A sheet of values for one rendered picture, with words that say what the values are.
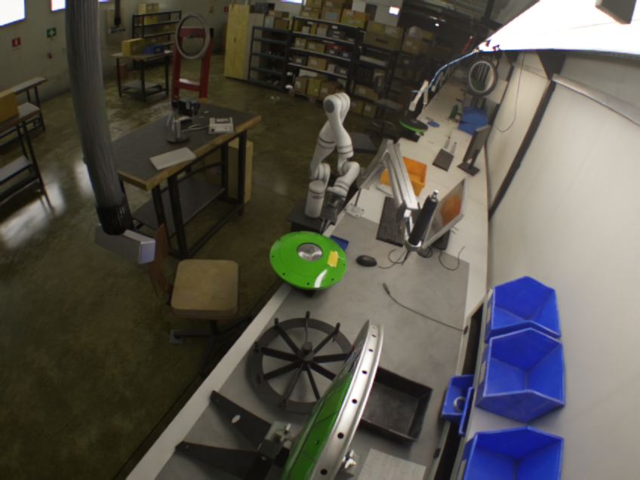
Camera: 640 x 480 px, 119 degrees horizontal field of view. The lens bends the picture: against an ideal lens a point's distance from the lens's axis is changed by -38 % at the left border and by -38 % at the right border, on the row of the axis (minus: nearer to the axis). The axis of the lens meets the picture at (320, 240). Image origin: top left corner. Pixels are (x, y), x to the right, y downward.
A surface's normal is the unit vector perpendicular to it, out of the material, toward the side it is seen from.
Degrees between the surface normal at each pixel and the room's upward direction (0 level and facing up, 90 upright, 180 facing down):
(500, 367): 0
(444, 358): 0
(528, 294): 87
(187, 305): 0
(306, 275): 21
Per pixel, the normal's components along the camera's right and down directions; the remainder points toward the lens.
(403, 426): 0.16, -0.73
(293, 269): -0.04, -0.51
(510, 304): -0.43, 0.51
